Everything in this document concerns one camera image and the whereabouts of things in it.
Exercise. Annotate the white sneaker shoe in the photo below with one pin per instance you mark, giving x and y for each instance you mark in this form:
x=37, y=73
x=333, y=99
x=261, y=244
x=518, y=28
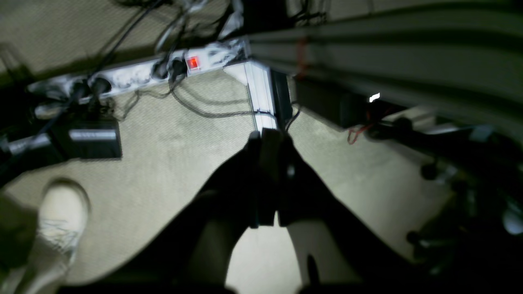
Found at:
x=62, y=219

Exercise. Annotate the grey aluminium frame rail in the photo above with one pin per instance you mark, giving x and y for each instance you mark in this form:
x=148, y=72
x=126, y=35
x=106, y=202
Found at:
x=464, y=59

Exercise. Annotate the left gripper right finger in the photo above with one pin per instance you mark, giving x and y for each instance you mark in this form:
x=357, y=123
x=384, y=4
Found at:
x=337, y=253

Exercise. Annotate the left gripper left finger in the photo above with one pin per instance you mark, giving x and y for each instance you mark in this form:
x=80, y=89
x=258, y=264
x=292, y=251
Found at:
x=192, y=253

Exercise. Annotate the black power adapter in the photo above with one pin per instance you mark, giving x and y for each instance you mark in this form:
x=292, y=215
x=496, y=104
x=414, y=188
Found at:
x=87, y=139

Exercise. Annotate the white power strip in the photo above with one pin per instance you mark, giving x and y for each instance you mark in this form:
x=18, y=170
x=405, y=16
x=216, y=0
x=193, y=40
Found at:
x=144, y=72

